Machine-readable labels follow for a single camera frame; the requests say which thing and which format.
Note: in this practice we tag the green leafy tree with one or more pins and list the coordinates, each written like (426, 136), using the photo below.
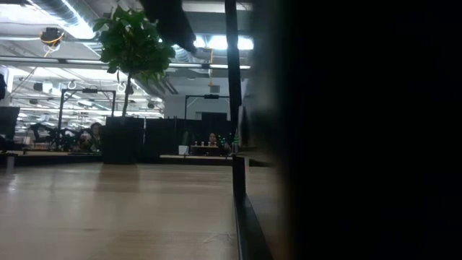
(133, 47)

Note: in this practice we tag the bright ceiling light panel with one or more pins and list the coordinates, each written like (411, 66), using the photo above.
(220, 42)

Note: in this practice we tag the long ceiling light strip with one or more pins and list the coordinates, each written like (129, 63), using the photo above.
(83, 61)

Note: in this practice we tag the black room partition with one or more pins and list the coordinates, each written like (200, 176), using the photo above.
(162, 137)

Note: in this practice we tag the wooden rack with cups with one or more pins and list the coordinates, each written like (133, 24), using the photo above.
(205, 146)

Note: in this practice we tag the small white cup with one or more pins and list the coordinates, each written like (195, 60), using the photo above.
(183, 150)

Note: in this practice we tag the black plant pot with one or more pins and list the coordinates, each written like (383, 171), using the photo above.
(122, 144)

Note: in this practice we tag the background wooden table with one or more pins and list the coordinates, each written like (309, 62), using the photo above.
(54, 156)
(195, 157)

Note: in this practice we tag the background black robot arms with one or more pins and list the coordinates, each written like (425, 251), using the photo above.
(54, 135)

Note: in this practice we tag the black computer monitor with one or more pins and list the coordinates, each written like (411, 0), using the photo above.
(8, 122)

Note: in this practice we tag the black overhead camera frame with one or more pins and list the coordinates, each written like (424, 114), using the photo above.
(211, 96)
(90, 90)

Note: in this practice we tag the silver ceiling duct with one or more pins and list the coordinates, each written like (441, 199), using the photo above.
(68, 14)

